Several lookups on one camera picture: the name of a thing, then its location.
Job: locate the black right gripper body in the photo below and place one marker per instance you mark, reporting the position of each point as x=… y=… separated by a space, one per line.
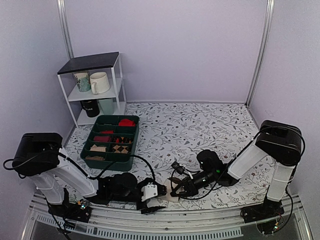
x=211 y=177

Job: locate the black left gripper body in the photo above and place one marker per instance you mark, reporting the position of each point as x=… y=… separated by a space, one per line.
x=117 y=198

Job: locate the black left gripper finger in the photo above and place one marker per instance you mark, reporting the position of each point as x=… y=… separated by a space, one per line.
x=149 y=210
x=161 y=190

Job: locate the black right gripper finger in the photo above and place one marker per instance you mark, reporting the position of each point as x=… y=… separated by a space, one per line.
x=181 y=192
x=175 y=182

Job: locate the cream and brown sock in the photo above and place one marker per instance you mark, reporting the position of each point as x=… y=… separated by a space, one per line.
x=168 y=197

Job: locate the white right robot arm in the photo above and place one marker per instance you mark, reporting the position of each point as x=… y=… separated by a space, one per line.
x=282 y=143

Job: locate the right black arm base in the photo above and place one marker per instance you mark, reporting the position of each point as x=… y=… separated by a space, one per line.
x=265 y=210

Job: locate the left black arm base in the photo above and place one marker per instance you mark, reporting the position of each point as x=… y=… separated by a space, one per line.
x=79 y=211

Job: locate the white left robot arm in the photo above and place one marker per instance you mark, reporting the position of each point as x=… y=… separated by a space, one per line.
x=41 y=157

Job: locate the argyle rolled sock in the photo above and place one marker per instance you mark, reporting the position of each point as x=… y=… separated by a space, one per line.
x=120 y=149
x=121 y=139

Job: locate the tan rolled sock front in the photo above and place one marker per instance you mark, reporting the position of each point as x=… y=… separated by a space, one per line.
x=94 y=158

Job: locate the beige rolled sock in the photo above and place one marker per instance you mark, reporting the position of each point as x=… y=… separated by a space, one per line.
x=98 y=148

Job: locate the green divided organizer tray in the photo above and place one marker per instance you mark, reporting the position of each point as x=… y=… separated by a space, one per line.
x=118 y=161

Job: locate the dark red rolled sock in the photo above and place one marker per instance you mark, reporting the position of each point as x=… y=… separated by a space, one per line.
x=102 y=139

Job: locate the red rolled sock middle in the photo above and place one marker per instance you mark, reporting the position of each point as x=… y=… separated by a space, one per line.
x=107 y=132

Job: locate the red rolled sock back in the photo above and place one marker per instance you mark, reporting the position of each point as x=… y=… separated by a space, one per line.
x=126 y=123

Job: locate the pale green mug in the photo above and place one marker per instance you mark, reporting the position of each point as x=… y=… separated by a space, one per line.
x=107 y=106

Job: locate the black mug with lettering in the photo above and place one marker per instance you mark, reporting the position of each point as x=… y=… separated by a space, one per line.
x=91 y=107

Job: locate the cream ceramic mug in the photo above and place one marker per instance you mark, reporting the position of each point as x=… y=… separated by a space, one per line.
x=99 y=83

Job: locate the white shelf with black top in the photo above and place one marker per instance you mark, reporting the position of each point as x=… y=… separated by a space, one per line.
x=104 y=62

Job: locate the teal patterned mug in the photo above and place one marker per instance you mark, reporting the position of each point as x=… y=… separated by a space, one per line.
x=82 y=80

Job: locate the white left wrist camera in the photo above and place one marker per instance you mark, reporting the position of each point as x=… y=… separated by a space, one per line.
x=149 y=191

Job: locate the aluminium front rail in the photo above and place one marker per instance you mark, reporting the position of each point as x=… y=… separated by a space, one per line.
x=205 y=224

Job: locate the right aluminium corner post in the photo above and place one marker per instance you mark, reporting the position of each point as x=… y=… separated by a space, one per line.
x=262 y=50

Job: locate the aluminium corner post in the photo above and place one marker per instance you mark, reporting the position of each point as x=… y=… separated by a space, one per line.
x=62 y=13
x=262 y=50

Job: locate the left aluminium corner post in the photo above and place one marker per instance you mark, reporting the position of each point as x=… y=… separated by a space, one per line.
x=62 y=13

